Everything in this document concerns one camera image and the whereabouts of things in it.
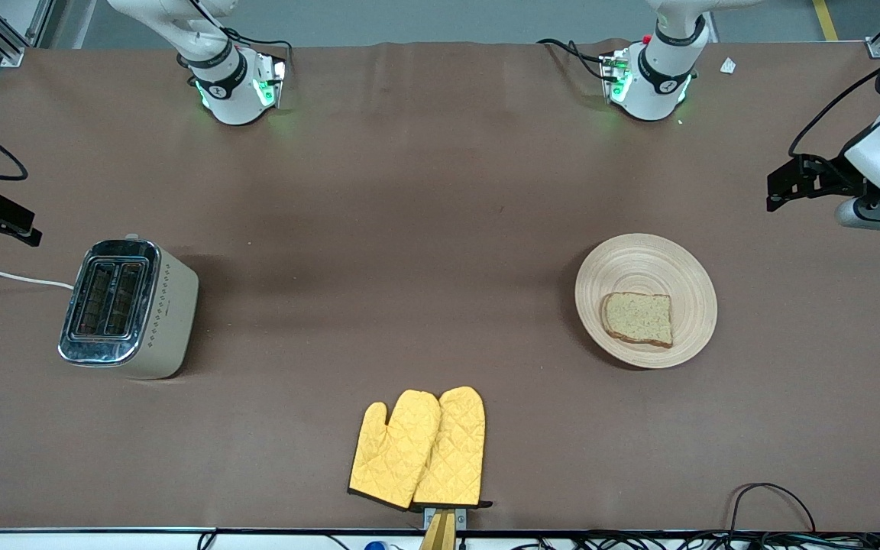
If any round wooden plate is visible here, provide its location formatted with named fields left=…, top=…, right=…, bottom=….
left=574, top=233, right=718, bottom=370

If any slice of brown bread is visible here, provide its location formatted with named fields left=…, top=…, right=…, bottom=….
left=601, top=292, right=674, bottom=348

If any cream and chrome toaster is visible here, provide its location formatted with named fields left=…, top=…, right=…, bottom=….
left=58, top=233, right=200, bottom=380

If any brown table cover sheet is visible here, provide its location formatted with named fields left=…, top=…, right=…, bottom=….
left=0, top=38, right=880, bottom=532

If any yellow quilted oven mitt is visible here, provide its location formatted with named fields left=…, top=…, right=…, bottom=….
left=412, top=386, right=493, bottom=510
left=348, top=390, right=442, bottom=510

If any white toaster power cord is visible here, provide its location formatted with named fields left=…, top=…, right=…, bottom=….
left=0, top=270, right=76, bottom=291

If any black left arm base cable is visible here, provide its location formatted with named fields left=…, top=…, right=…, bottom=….
left=537, top=37, right=615, bottom=82

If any black arm base cable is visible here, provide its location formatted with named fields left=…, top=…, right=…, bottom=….
left=537, top=37, right=615, bottom=82
left=220, top=27, right=293, bottom=62

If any black looped cable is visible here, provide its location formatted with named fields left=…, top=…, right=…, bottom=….
left=729, top=483, right=817, bottom=533

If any black right arm base cable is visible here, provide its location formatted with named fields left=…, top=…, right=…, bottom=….
left=220, top=27, right=293, bottom=62

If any black cable bundle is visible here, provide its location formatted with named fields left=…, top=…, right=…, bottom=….
left=501, top=530, right=880, bottom=550

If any small metal bracket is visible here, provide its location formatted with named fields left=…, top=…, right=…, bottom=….
left=423, top=506, right=468, bottom=529

